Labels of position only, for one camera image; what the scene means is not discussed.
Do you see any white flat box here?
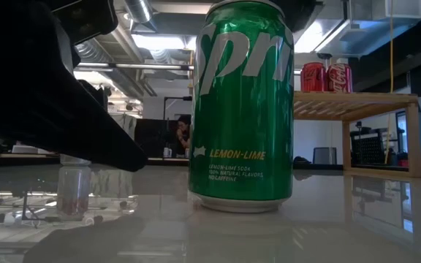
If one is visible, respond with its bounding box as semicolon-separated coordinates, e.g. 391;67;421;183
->
12;145;53;155

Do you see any red Coke Zero can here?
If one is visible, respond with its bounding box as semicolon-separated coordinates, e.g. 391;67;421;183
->
300;61;327;93

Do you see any silver duct elbow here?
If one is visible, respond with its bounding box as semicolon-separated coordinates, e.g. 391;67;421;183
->
124;0;154;23

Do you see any yellow cable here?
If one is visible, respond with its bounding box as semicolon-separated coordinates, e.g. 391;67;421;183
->
383;0;395;165

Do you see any red Coca-Cola can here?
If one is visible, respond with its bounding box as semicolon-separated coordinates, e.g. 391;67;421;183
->
325;62;354;94

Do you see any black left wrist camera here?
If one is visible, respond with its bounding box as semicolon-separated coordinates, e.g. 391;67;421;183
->
51;0;119;47

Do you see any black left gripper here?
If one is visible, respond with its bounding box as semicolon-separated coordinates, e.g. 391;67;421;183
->
0;0;148;173

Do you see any black gantry frame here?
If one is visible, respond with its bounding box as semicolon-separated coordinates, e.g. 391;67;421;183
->
162;95;194;121

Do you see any black aluminium table frame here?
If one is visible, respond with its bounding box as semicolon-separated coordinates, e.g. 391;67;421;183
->
0;153;421;180

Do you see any rectangular silver air duct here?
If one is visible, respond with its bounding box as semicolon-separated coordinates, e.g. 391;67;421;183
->
314;0;421;58

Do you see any grey trash bin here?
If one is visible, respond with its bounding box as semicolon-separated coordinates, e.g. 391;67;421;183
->
312;146;338;165

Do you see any black partition panel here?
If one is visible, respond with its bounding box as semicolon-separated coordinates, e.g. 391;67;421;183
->
134;118;178;159

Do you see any green Sprite can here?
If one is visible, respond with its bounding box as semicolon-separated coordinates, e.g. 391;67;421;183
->
188;0;295;214

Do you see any wooden slatted shelf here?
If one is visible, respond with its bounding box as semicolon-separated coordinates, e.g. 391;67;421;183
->
292;91;421;179

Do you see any black perforated rack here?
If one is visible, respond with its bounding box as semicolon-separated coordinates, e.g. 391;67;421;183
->
349;126;389;165

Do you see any white teal patterned cloth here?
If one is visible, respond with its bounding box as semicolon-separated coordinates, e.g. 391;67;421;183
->
110;113;138;142

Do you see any silver Diet Coke can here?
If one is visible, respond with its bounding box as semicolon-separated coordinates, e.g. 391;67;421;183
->
59;153;92;166

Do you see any person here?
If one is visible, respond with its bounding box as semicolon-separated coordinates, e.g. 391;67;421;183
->
175;115;193;150

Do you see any long ceiling light tube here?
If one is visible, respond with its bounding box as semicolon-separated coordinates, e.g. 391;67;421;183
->
77;62;196;71

